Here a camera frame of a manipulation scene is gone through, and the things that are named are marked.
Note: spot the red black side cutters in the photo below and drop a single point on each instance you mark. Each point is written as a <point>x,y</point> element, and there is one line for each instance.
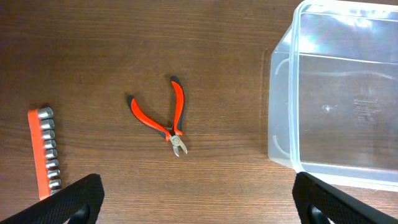
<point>170,126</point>

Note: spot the orange socket bit rail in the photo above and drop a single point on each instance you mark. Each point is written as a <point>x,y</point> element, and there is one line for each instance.
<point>42,134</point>

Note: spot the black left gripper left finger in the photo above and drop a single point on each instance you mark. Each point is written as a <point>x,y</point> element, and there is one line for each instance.
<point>80,202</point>

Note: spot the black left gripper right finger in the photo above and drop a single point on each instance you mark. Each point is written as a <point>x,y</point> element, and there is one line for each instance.
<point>318,202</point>

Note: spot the clear plastic container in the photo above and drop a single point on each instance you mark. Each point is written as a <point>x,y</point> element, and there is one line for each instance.
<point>333,94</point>

